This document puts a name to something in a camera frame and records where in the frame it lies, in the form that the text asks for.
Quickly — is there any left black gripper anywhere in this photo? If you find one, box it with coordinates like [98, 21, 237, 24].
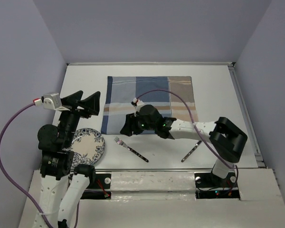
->
[57, 89, 101, 145]

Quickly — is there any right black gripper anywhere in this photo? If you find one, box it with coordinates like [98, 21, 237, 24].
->
[121, 111, 157, 135]

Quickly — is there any silver fork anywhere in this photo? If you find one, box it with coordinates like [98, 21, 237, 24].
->
[114, 137, 149, 162]

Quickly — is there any blue floral ceramic plate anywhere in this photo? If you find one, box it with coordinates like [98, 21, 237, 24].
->
[66, 128, 105, 169]

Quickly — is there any blue beige plaid cloth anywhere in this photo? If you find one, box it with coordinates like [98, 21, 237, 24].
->
[101, 76, 198, 135]

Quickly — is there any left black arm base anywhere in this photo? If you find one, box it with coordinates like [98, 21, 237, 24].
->
[81, 173, 112, 200]

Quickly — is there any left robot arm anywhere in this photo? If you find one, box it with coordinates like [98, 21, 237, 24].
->
[32, 90, 101, 228]

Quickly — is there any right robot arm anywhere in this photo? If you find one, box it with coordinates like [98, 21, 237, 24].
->
[120, 104, 247, 186]

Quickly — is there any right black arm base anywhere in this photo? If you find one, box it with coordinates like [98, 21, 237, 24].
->
[195, 172, 240, 200]

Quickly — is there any silver table knife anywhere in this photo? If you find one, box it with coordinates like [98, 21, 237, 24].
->
[181, 141, 202, 162]

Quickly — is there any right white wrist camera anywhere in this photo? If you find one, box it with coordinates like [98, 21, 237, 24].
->
[131, 97, 145, 113]

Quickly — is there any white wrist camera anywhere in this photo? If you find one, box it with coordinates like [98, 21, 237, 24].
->
[131, 97, 145, 113]
[33, 92, 70, 112]

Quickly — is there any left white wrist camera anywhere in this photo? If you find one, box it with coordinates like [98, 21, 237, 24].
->
[33, 92, 70, 112]

